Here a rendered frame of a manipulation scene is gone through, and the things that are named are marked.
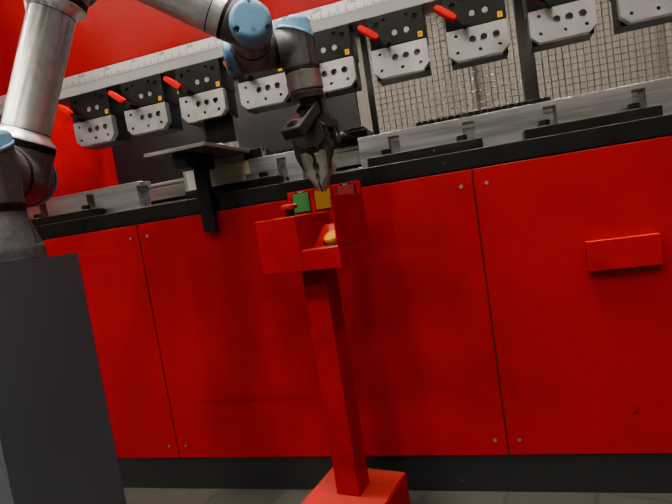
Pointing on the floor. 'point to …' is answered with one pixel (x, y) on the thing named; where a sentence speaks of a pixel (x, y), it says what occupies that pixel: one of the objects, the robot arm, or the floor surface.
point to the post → (525, 54)
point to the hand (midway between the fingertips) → (320, 186)
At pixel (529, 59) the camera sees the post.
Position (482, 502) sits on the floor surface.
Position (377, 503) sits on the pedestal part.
